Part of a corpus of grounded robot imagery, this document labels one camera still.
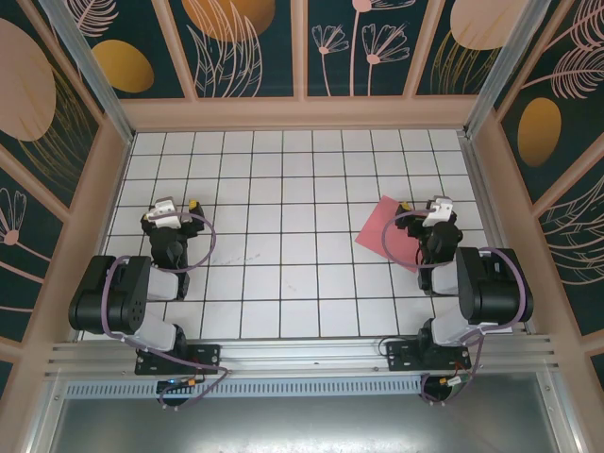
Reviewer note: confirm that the aluminium side rail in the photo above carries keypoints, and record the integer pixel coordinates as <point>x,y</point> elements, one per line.
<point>476,165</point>

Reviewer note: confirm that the black electronics board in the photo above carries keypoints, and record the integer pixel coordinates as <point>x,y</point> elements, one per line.
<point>439,394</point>
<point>172,401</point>

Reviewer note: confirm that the grey metal sheet panel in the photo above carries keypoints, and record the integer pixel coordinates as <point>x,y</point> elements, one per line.
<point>302,424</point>

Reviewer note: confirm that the aluminium mounting rail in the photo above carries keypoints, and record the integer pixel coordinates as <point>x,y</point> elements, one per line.
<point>302,358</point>

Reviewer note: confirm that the aluminium frame bar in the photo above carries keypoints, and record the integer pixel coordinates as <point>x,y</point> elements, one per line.
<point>47,415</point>
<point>564,415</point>

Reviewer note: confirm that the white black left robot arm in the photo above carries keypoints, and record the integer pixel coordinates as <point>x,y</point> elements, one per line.
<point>162,283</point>

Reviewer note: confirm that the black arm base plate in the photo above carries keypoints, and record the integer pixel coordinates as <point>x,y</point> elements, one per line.
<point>207,361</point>
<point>401,361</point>

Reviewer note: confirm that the aluminium corner post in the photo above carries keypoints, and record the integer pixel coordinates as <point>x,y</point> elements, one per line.
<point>94,80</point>
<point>506,71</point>

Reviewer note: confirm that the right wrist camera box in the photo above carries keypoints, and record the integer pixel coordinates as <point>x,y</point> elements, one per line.
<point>438,212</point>

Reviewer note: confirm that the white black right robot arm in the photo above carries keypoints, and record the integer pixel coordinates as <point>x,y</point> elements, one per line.
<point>443,283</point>

